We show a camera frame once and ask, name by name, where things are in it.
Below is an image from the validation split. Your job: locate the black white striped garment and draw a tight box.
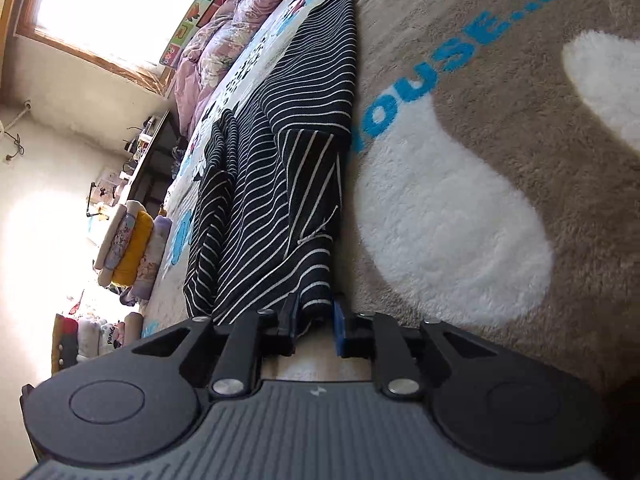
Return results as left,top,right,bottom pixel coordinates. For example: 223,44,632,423
183,0,357,334

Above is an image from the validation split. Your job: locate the pink floral duvet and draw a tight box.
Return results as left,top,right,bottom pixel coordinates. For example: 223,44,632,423
174,0,282,138

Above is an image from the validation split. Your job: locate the Mickey Mouse plush blanket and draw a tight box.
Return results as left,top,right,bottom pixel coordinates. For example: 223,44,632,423
143,0,639,390

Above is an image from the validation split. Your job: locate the yellow folded blanket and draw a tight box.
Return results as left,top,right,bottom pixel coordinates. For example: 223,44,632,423
111,210,153,287

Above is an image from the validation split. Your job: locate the dark cluttered desk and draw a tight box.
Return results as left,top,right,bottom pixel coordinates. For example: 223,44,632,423
118,110,188,217

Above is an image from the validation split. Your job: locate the lilac floral folded blanket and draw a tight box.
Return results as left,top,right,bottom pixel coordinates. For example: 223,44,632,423
119,216,172,307

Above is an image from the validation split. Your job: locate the cream floral folded blanket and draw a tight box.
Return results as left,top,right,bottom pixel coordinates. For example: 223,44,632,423
93,200,145,287

